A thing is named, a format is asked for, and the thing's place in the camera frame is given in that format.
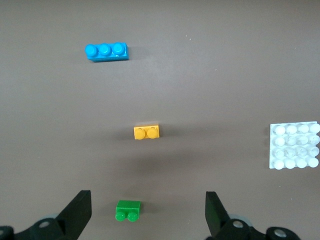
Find yellow two-stud block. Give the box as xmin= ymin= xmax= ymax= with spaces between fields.
xmin=133 ymin=124 xmax=161 ymax=141

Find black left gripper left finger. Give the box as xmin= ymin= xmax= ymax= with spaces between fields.
xmin=14 ymin=190 xmax=92 ymax=240

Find blue three-stud block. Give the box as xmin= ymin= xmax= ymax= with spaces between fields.
xmin=84 ymin=42 xmax=130 ymax=63

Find brown table cover sheet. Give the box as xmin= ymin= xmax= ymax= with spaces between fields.
xmin=0 ymin=0 xmax=320 ymax=240

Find white studded base plate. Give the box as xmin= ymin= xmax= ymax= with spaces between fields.
xmin=269 ymin=120 xmax=320 ymax=171

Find green two-stud block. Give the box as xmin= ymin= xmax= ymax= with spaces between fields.
xmin=114 ymin=199 xmax=142 ymax=223

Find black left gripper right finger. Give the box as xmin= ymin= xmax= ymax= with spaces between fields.
xmin=205 ymin=191 xmax=301 ymax=240

